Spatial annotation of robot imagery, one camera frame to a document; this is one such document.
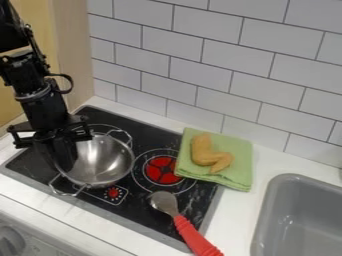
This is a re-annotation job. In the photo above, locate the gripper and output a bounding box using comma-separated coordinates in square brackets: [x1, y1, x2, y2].
[5, 78, 94, 173]

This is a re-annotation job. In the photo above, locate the silver pot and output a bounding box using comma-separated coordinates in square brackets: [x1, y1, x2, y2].
[46, 128, 137, 198]

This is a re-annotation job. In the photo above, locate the toy stove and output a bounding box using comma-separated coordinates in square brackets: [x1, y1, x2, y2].
[0, 105, 226, 254]

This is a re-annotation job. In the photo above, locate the toy chicken wing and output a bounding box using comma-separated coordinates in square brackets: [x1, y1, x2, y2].
[189, 133, 236, 174]

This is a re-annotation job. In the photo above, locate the green cloth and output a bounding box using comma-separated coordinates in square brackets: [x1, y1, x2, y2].
[172, 127, 254, 193]

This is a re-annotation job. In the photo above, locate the toy sink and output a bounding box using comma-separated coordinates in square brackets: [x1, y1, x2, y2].
[249, 173, 342, 256]

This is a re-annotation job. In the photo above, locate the red handled spoon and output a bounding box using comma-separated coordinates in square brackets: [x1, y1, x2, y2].
[146, 190, 226, 256]

